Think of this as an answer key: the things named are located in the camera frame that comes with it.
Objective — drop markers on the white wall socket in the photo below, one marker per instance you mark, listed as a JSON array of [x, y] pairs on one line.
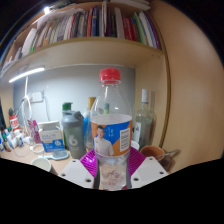
[[36, 96]]

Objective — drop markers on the white LED light bar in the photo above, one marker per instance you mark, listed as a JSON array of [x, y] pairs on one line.
[[26, 74]]

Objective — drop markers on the wooden shelf unit with books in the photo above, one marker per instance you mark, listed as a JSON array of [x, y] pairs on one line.
[[83, 50]]

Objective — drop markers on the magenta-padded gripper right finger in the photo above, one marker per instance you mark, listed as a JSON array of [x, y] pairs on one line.
[[137, 163]]

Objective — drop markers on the green bottle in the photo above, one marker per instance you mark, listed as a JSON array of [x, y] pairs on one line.
[[66, 106]]

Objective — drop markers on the clear glass bottle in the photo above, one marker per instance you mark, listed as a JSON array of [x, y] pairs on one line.
[[143, 123]]

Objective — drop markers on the grey shaker bottle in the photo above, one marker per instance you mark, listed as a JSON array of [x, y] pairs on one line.
[[73, 133]]

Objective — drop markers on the metal spoon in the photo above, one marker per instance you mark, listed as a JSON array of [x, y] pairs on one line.
[[171, 153]]

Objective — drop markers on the blue and white carton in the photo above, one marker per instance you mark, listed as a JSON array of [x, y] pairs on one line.
[[51, 138]]

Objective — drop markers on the light blue flat device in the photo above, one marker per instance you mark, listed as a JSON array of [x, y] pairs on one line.
[[58, 155]]

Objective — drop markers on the brown ceramic mug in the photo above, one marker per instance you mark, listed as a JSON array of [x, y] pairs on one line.
[[151, 150]]

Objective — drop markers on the pink packet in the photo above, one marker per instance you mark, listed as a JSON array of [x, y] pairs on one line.
[[34, 131]]

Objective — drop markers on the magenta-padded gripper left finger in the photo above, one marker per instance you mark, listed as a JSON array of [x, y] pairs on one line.
[[88, 163]]

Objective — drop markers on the small white round lid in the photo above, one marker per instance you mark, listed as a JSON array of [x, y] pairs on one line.
[[36, 149]]

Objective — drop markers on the clear water bottle red cap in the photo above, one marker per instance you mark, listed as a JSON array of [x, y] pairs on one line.
[[111, 136]]

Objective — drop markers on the white ceiling light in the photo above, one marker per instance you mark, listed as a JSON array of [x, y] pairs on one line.
[[46, 9]]

